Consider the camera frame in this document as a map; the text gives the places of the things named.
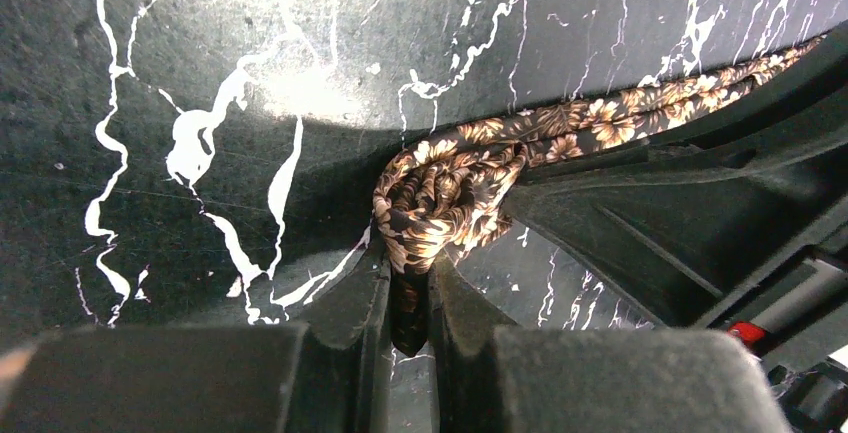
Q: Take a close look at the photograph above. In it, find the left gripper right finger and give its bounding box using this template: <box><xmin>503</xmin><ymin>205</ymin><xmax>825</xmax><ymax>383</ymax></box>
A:
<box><xmin>429</xmin><ymin>257</ymin><xmax>790</xmax><ymax>432</ymax></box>

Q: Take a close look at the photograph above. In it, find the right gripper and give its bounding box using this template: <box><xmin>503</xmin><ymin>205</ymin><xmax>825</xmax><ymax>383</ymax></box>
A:
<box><xmin>504</xmin><ymin>24</ymin><xmax>847</xmax><ymax>432</ymax></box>

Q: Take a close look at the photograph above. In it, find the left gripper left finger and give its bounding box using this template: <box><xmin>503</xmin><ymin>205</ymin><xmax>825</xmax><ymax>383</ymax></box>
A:
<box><xmin>1</xmin><ymin>239</ymin><xmax>391</xmax><ymax>432</ymax></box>

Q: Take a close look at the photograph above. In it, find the black brown floral tie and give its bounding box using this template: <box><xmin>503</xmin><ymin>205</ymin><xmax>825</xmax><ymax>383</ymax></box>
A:
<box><xmin>372</xmin><ymin>37</ymin><xmax>820</xmax><ymax>357</ymax></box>

